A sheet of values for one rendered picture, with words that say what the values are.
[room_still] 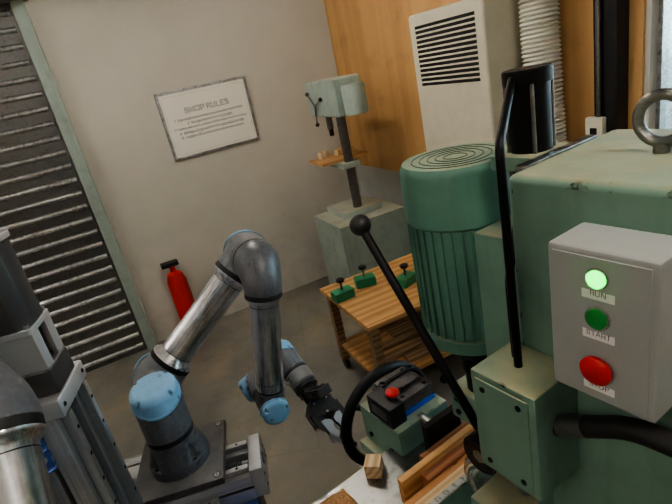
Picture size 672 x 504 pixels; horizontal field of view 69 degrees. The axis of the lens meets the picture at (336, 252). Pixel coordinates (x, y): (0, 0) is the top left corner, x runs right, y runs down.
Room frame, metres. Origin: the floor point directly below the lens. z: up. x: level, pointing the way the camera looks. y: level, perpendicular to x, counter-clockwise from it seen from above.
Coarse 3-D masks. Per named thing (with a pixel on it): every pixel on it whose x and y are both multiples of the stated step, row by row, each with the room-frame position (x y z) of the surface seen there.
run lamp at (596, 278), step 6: (588, 270) 0.38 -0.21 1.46; (594, 270) 0.38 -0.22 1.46; (600, 270) 0.37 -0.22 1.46; (588, 276) 0.38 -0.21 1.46; (594, 276) 0.37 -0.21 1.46; (600, 276) 0.37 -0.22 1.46; (606, 276) 0.37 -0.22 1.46; (588, 282) 0.38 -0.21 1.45; (594, 282) 0.37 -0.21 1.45; (600, 282) 0.37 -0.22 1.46; (606, 282) 0.37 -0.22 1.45; (594, 288) 0.37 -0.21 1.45; (600, 288) 0.37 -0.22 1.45
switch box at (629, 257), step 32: (576, 256) 0.39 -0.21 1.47; (608, 256) 0.37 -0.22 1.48; (640, 256) 0.35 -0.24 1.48; (576, 288) 0.39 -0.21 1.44; (608, 288) 0.37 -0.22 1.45; (640, 288) 0.34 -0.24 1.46; (576, 320) 0.39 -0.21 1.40; (640, 320) 0.34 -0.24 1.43; (576, 352) 0.39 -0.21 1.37; (608, 352) 0.37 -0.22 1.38; (640, 352) 0.34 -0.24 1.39; (576, 384) 0.40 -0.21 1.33; (608, 384) 0.37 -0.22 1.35; (640, 384) 0.34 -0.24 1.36; (640, 416) 0.34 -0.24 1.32
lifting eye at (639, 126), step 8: (664, 88) 0.48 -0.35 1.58; (648, 96) 0.49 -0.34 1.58; (656, 96) 0.49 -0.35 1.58; (664, 96) 0.48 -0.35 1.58; (640, 104) 0.50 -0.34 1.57; (648, 104) 0.50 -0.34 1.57; (640, 112) 0.50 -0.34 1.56; (632, 120) 0.51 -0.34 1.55; (640, 120) 0.50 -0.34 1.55; (640, 128) 0.50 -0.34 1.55; (640, 136) 0.50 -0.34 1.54; (648, 136) 0.49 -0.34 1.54; (656, 136) 0.49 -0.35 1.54; (664, 136) 0.48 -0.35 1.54; (648, 144) 0.49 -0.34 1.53; (656, 144) 0.49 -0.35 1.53; (664, 144) 0.48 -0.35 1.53; (656, 152) 0.48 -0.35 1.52; (664, 152) 0.48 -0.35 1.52
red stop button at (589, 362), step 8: (584, 360) 0.38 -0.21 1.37; (592, 360) 0.37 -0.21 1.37; (600, 360) 0.37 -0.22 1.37; (584, 368) 0.38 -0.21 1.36; (592, 368) 0.37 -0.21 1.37; (600, 368) 0.36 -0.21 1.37; (608, 368) 0.36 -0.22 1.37; (584, 376) 0.38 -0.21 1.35; (592, 376) 0.37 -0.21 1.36; (600, 376) 0.36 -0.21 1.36; (608, 376) 0.36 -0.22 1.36; (600, 384) 0.36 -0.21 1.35
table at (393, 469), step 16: (368, 448) 0.87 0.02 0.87; (416, 448) 0.80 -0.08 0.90; (384, 464) 0.78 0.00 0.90; (400, 464) 0.77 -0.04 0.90; (352, 480) 0.76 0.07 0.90; (368, 480) 0.75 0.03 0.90; (384, 480) 0.74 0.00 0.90; (352, 496) 0.72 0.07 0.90; (368, 496) 0.71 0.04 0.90; (384, 496) 0.70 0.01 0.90; (400, 496) 0.69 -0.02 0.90
